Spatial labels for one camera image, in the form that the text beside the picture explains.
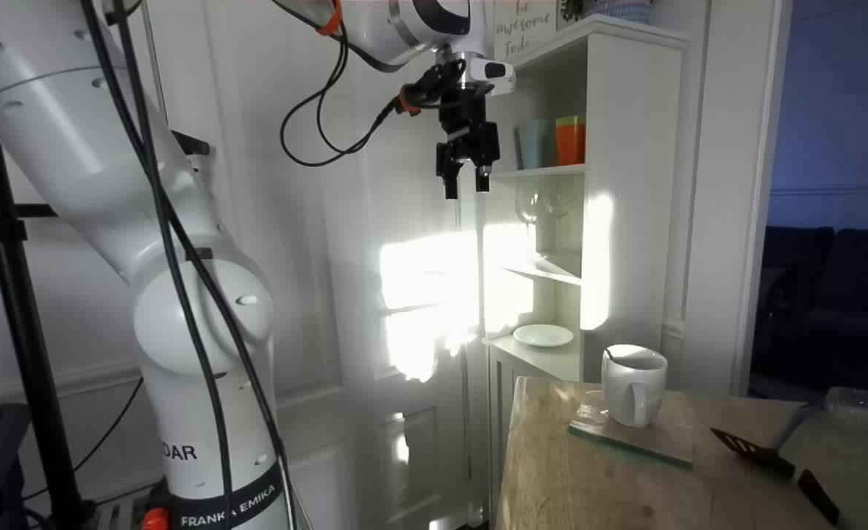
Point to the white lettered sign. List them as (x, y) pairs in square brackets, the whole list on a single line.
[(526, 25)]

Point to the white ceramic mug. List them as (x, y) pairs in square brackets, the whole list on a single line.
[(635, 387)]

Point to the red round knob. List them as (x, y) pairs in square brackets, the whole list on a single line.
[(153, 519)]

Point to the white round plate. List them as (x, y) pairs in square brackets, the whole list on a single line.
[(543, 337)]

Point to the black tripod stand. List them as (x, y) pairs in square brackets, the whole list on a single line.
[(9, 296)]

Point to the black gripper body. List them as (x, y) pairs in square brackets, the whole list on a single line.
[(467, 110)]

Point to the black slotted spatula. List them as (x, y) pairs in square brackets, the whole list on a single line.
[(746, 449)]

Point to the square glass coaster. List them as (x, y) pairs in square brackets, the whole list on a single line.
[(648, 441)]

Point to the white shelf cabinet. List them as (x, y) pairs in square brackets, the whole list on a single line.
[(627, 148)]

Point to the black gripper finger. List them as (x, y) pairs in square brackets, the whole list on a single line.
[(485, 171), (449, 176)]

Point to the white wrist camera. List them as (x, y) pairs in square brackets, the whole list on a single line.
[(496, 70)]

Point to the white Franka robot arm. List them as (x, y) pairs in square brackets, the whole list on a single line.
[(59, 126)]

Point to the blue plastic cup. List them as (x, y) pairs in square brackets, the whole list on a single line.
[(530, 146)]

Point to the potted green plant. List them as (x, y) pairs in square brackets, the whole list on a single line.
[(610, 6)]

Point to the orange plastic cup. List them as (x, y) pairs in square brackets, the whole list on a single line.
[(568, 143)]

